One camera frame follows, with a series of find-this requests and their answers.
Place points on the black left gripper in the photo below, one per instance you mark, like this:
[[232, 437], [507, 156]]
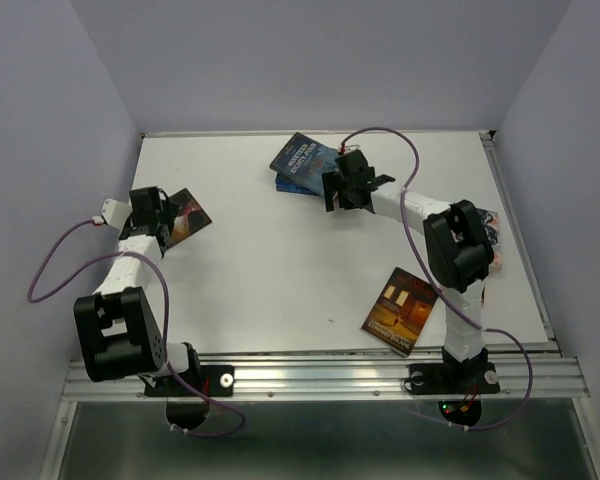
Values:
[[169, 214]]

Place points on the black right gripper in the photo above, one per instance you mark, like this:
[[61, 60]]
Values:
[[332, 182]]

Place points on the Three Days to See book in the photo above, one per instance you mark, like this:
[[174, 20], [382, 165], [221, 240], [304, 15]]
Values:
[[190, 219]]

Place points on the Nineteen Eighty-Four blue book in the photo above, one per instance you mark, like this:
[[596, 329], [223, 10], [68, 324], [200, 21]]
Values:
[[303, 161]]

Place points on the floral white Little Women book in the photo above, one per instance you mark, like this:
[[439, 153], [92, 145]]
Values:
[[491, 225]]

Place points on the brown orange Leonard Tulane book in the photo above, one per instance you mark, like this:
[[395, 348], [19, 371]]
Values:
[[400, 312]]

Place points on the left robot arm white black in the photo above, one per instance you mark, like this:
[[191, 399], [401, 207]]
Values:
[[118, 332]]

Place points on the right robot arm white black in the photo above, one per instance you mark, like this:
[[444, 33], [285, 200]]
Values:
[[458, 251]]

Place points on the Jane Eyre blue book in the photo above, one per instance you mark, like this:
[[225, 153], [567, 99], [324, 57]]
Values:
[[284, 184]]

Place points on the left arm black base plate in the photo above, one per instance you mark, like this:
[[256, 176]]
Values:
[[215, 380]]

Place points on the aluminium front rail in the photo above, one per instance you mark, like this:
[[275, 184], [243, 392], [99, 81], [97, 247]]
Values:
[[341, 378]]

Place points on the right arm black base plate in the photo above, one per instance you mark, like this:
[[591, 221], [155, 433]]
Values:
[[441, 379]]

